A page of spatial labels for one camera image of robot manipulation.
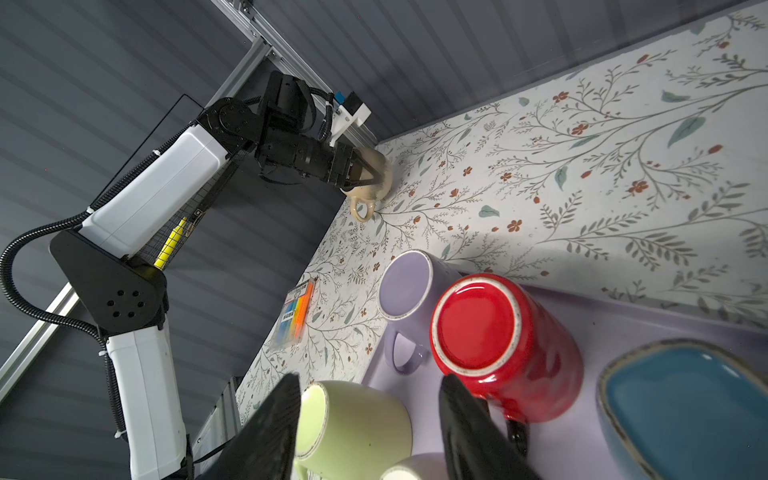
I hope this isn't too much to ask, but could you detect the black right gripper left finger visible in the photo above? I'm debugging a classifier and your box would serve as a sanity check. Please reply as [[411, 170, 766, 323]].
[[200, 373, 301, 479]]

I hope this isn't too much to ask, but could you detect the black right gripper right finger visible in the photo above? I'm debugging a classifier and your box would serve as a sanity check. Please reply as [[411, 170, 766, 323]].
[[438, 374, 539, 479]]

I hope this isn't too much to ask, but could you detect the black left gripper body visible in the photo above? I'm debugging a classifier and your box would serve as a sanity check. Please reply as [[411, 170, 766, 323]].
[[257, 128, 360, 186]]

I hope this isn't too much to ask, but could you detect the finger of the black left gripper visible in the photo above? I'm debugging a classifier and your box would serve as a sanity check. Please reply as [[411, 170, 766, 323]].
[[354, 148, 387, 174], [350, 167, 387, 189]]

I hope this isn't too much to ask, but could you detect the beige speckled mug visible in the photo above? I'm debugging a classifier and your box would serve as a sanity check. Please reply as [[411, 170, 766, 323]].
[[341, 147, 394, 223]]

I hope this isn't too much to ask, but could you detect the light green mug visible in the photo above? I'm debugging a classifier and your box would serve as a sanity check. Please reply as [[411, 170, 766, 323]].
[[293, 381, 413, 479]]

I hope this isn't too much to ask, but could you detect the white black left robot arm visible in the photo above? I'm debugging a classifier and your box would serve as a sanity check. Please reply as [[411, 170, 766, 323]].
[[1, 72, 385, 479]]

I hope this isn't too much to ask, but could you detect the white mug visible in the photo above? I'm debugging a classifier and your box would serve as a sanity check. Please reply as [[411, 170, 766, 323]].
[[380, 452, 449, 480]]

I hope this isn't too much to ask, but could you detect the red mug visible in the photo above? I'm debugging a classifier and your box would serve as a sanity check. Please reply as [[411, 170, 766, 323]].
[[430, 274, 584, 427]]

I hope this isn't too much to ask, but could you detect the purple mug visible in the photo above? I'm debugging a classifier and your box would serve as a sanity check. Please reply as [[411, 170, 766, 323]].
[[378, 249, 463, 375]]

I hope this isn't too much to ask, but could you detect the blue polka dot mug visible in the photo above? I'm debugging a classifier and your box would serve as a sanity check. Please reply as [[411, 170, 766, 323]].
[[596, 339, 767, 479]]

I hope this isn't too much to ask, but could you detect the lavender plastic tray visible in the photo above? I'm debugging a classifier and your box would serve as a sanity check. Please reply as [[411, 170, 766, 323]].
[[380, 274, 767, 479]]

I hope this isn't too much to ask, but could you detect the colourful marker pack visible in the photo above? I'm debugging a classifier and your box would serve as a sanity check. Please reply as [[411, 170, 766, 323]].
[[270, 278, 316, 349]]

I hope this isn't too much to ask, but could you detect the black wire basket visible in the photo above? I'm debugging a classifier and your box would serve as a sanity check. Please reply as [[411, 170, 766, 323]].
[[83, 97, 252, 258]]

